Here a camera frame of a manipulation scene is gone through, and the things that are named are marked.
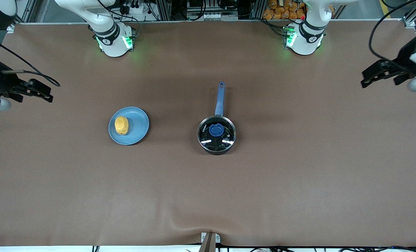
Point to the metal table corner bracket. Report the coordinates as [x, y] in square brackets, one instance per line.
[409, 22]
[11, 28]

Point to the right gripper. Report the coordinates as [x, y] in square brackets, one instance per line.
[0, 81]

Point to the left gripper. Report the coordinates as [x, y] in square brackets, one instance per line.
[405, 57]

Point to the silver aluminium frame post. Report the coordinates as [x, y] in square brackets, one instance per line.
[257, 9]
[163, 9]

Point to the white connector strip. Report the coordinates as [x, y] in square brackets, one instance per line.
[214, 16]

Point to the yellow potato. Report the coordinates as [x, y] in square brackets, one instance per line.
[121, 125]

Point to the blue round plate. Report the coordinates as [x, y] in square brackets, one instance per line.
[138, 122]

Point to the brown table cover sheet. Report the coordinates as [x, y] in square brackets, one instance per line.
[208, 196]

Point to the glass lid with blue knob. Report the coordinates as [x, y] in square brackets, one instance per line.
[216, 130]

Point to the metal table edge clamp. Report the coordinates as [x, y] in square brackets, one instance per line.
[209, 241]

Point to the white power strip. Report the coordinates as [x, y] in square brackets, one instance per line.
[135, 9]

